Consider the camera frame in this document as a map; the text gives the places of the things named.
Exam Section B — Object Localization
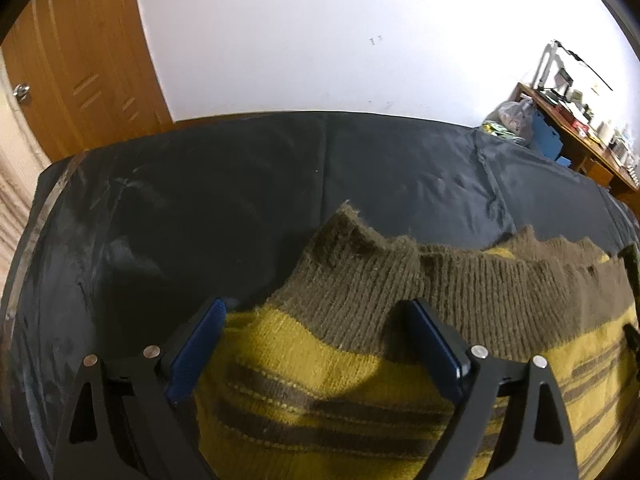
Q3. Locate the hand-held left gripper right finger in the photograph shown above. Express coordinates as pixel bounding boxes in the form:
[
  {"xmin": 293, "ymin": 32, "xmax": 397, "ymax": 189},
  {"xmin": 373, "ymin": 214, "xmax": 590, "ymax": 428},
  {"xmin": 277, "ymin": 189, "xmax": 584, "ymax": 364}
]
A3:
[{"xmin": 404, "ymin": 297, "xmax": 578, "ymax": 480}]

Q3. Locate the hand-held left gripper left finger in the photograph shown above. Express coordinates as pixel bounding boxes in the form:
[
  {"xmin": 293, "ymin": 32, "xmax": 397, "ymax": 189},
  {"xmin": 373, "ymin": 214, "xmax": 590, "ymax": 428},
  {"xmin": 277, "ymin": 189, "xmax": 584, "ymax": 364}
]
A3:
[{"xmin": 52, "ymin": 297, "xmax": 226, "ymax": 480}]

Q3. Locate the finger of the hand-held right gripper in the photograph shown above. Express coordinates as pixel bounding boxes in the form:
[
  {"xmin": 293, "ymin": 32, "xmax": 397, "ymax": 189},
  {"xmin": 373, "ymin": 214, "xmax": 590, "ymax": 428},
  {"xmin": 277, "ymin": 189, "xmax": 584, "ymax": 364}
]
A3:
[
  {"xmin": 621, "ymin": 322, "xmax": 640, "ymax": 356},
  {"xmin": 619, "ymin": 244, "xmax": 640, "ymax": 281}
]

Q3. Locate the yellow striped knit sweater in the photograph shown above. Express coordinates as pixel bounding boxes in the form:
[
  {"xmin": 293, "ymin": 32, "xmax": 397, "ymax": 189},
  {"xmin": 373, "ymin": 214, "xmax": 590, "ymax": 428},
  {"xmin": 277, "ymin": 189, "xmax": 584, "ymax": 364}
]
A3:
[{"xmin": 192, "ymin": 200, "xmax": 640, "ymax": 480}]

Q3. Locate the brown wooden desk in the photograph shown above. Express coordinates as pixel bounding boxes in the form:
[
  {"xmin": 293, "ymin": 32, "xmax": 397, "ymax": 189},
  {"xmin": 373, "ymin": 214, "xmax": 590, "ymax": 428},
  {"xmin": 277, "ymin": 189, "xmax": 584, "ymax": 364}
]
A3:
[{"xmin": 510, "ymin": 81, "xmax": 640, "ymax": 206}]

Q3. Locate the blue storage box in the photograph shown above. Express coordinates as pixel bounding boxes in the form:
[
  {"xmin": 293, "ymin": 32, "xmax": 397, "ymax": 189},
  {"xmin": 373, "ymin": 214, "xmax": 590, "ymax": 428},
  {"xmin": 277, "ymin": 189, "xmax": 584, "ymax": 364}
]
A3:
[{"xmin": 530, "ymin": 109, "xmax": 565, "ymax": 161}]

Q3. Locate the clear plastic bag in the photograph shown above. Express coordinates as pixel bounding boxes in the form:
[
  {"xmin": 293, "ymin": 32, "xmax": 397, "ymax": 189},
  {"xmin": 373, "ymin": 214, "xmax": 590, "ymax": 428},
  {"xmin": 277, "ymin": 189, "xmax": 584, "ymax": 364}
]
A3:
[{"xmin": 482, "ymin": 99, "xmax": 536, "ymax": 147}]

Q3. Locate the black desk lamp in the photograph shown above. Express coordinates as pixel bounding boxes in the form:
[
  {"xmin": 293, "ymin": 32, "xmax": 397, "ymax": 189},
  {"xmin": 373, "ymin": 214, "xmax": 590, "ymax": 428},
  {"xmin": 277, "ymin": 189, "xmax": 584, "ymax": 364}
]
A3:
[{"xmin": 537, "ymin": 39, "xmax": 613, "ymax": 92}]

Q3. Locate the cream quilted mattress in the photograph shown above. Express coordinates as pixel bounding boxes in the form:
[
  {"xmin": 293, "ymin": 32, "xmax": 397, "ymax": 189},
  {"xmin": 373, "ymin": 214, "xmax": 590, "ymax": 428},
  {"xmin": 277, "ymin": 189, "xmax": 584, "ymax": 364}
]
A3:
[{"xmin": 0, "ymin": 55, "xmax": 51, "ymax": 241}]

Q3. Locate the brown wooden door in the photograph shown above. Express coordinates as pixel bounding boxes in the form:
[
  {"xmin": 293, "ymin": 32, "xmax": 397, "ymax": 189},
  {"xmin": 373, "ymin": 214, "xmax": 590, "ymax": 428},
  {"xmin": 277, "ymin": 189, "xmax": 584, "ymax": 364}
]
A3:
[{"xmin": 0, "ymin": 0, "xmax": 176, "ymax": 163}]

